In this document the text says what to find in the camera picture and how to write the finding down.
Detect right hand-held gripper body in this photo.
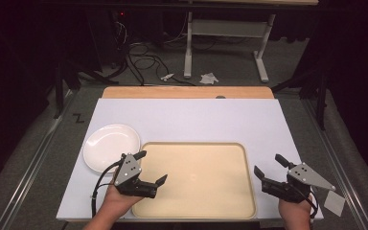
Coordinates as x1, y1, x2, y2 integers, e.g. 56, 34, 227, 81
261, 162, 336, 204

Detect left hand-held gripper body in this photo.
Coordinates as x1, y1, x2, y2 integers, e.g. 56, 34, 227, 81
112, 152, 158, 199

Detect person's left hand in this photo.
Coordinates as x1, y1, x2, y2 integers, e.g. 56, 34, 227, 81
103, 180, 144, 216

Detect person's right hand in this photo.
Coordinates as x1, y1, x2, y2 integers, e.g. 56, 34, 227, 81
278, 195, 314, 220

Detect white round plate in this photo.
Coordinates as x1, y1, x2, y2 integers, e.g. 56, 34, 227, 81
82, 123, 142, 174

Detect beige plastic tray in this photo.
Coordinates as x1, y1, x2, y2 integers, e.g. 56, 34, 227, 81
131, 141, 258, 220

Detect white paper sheet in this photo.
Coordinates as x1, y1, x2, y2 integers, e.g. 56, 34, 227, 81
323, 190, 346, 218

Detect black metal stand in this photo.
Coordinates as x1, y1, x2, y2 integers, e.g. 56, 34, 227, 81
270, 69, 329, 131
53, 59, 79, 120

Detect wooden table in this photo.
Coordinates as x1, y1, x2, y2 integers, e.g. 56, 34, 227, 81
102, 85, 275, 100

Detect white table board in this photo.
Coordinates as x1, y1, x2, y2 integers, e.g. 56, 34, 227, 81
56, 97, 325, 222

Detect crumpled white paper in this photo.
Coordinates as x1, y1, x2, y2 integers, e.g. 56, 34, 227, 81
199, 72, 220, 86

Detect black computer case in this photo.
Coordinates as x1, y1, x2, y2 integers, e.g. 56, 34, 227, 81
85, 9, 132, 71

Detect white-legged desk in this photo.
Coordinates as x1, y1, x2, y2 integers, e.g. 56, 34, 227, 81
183, 0, 320, 83

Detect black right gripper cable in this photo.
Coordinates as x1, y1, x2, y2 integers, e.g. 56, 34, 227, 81
310, 191, 320, 219

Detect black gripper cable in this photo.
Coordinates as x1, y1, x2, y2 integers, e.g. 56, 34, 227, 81
310, 191, 320, 219
90, 159, 125, 219

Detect metal floor rail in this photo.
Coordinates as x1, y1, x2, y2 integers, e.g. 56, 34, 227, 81
301, 98, 368, 230
0, 91, 79, 230

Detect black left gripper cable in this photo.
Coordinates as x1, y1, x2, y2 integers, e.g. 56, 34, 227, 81
90, 159, 125, 219

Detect black floor cables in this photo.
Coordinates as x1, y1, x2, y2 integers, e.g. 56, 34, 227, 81
125, 40, 196, 87

